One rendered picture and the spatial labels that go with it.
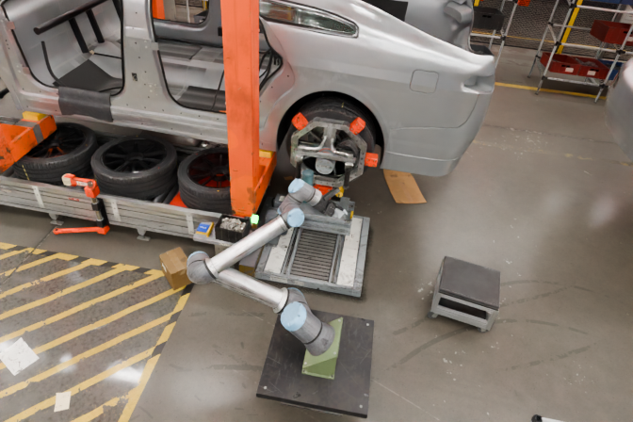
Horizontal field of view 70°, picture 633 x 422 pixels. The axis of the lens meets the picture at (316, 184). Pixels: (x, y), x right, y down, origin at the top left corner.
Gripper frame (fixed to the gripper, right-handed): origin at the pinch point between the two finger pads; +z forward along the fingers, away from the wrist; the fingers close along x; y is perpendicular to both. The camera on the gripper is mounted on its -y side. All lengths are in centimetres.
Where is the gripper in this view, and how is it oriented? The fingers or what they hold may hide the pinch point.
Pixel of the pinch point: (346, 212)
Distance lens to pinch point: 261.8
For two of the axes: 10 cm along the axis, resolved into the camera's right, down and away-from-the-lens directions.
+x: 4.5, 0.8, -8.9
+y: -4.6, 8.8, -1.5
